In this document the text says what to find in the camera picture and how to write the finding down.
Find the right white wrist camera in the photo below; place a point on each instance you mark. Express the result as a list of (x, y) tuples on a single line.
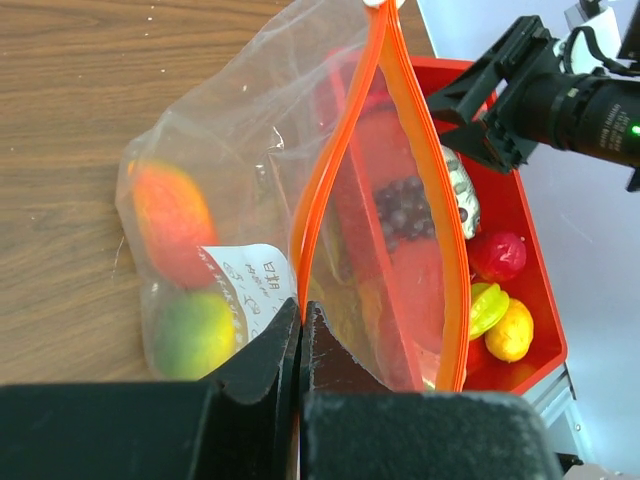
[(600, 35)]

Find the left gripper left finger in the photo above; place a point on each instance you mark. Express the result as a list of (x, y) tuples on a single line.
[(234, 423)]

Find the yellow star fruit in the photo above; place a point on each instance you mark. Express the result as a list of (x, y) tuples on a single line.
[(489, 303)]

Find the yellow lemon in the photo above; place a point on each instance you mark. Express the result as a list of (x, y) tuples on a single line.
[(509, 340)]

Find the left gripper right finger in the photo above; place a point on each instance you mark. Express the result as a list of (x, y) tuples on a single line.
[(353, 427)]

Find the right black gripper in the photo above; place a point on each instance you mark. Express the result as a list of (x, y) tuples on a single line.
[(534, 108)]

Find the grey toy fish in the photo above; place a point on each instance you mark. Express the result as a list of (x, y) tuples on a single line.
[(464, 192)]

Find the clear zip top bag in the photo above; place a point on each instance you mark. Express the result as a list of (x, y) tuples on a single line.
[(264, 139)]

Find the red plastic tray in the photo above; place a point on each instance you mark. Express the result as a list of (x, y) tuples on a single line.
[(436, 284)]

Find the yellow green mango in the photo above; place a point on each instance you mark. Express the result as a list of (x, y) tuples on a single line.
[(193, 336)]

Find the orange peach fruit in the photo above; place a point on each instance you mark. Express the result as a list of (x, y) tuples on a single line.
[(175, 221)]

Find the purple grape bunch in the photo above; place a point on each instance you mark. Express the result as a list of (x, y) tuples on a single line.
[(403, 212)]

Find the red pomegranate fruit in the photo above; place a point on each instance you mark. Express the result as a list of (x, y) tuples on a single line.
[(497, 256)]

